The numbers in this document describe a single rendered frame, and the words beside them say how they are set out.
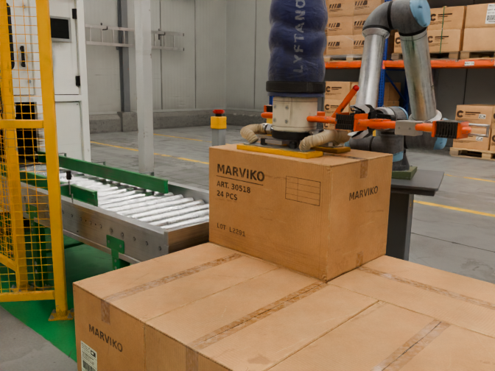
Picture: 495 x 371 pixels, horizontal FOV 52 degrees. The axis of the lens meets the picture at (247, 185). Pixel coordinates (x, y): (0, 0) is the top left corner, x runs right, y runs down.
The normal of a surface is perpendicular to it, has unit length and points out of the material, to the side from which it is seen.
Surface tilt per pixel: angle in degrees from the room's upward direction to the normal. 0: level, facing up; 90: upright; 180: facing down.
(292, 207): 90
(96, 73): 90
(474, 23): 92
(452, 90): 90
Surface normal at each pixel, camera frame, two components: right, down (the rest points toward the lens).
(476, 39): -0.69, 0.13
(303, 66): 0.16, 0.02
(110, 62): 0.72, 0.15
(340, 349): 0.01, -0.98
